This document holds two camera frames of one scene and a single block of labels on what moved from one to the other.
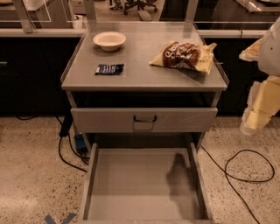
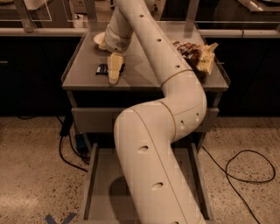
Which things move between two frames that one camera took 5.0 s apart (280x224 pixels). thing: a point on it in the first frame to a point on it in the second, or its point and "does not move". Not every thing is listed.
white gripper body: x=270 y=56 to x=114 y=43
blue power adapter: x=80 y=143 does not move
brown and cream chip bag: x=190 y=55 does not move
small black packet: x=108 y=69 does not move
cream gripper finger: x=253 y=120 to x=115 y=64
